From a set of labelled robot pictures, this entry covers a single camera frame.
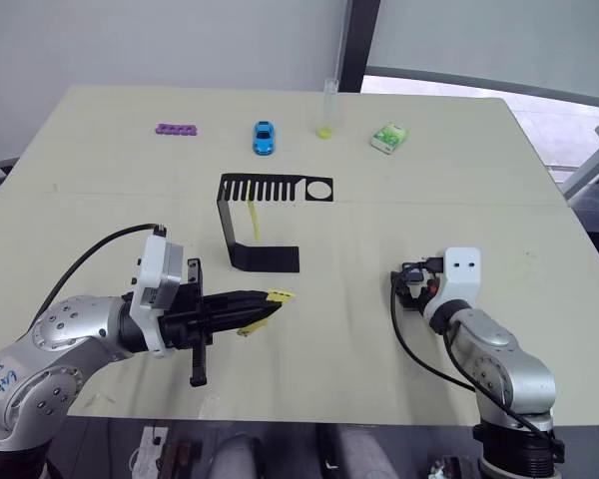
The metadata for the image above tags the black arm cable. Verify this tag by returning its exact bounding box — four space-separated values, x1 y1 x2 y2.
29 223 169 330
388 255 563 450

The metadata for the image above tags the dark cluttered object under table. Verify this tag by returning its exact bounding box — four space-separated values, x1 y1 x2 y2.
427 454 476 479

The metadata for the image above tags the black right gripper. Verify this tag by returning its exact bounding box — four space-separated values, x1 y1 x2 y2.
389 262 438 314

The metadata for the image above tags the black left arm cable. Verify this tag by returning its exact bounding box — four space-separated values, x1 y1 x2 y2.
29 223 169 330

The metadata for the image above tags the clear tube with yellow cap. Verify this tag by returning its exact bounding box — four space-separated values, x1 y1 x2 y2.
315 77 342 140

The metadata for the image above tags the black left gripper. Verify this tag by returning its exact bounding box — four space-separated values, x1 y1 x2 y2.
159 257 283 390

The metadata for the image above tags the dark brown object under table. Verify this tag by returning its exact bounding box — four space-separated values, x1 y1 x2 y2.
158 437 205 479

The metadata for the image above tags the white side table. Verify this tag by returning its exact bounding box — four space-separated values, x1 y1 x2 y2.
560 124 599 202

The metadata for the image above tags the purple toy block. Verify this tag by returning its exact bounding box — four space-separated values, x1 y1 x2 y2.
154 122 200 138

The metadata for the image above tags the black metal watch stand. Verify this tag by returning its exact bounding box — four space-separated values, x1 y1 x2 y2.
214 173 336 274

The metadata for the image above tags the white power strip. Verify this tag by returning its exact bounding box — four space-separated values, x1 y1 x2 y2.
128 424 170 474

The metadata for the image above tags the yellow watch strap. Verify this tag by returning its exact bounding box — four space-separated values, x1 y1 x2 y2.
247 181 263 244
236 286 300 338

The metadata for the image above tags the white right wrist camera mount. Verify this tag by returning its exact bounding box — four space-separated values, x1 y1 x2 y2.
421 245 482 321

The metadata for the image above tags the dark vertical pillar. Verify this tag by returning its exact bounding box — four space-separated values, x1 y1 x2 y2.
338 0 382 94

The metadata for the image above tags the blue toy car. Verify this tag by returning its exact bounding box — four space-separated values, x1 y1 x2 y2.
252 119 278 157

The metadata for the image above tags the green and white small box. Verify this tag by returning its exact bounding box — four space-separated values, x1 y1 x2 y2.
368 121 411 156

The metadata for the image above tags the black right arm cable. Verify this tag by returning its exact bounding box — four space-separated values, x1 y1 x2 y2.
388 255 563 450

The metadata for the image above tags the dark window frame bar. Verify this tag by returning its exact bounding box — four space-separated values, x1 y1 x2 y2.
362 63 599 110

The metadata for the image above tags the grey rounded shape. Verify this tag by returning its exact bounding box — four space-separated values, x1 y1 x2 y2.
213 432 265 479

